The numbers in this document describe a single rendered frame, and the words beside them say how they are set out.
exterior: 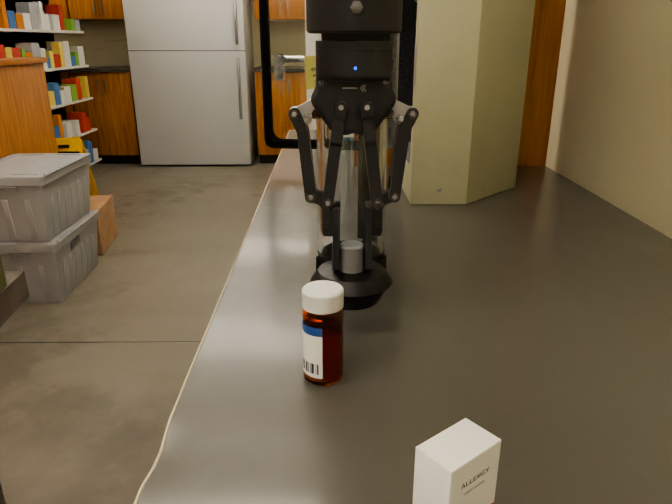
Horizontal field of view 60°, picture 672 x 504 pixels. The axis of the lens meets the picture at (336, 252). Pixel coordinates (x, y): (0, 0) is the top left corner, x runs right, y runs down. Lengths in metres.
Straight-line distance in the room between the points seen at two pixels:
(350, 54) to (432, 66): 0.56
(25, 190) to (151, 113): 3.37
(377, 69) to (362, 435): 0.33
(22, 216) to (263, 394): 2.63
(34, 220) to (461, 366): 2.68
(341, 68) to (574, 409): 0.37
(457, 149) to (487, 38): 0.20
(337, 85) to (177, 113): 5.64
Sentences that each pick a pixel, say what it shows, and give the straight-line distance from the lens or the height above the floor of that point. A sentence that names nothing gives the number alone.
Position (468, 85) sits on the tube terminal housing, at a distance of 1.13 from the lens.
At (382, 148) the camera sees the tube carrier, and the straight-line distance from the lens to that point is 0.74.
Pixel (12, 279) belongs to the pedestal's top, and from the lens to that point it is 0.90.
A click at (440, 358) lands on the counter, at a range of 0.61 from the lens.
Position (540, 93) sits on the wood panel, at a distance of 1.56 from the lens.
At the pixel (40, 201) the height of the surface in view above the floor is 0.53.
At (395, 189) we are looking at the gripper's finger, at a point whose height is 1.10.
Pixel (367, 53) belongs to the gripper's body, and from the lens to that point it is 0.56.
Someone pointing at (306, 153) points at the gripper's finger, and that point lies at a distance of 0.60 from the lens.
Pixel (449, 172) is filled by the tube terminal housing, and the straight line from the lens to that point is 1.15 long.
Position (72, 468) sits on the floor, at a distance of 2.08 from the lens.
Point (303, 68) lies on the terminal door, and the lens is 1.44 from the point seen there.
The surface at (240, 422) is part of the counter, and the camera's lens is 0.52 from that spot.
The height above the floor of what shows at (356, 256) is 1.02.
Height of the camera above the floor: 1.24
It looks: 20 degrees down
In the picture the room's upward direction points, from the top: straight up
